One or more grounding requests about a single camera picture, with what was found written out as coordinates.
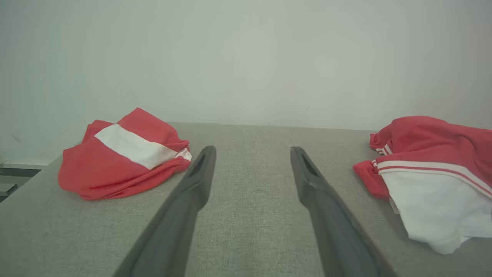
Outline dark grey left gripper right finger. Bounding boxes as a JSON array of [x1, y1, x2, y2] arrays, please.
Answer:
[[290, 146, 397, 277]]

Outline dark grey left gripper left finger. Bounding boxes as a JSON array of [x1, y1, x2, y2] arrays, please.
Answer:
[[113, 145, 217, 277]]

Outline red shorts with white stripe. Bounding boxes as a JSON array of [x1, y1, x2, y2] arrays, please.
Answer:
[[58, 107, 192, 201]]

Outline red and white jersey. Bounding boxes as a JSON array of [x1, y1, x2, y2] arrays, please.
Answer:
[[353, 115, 492, 255]]

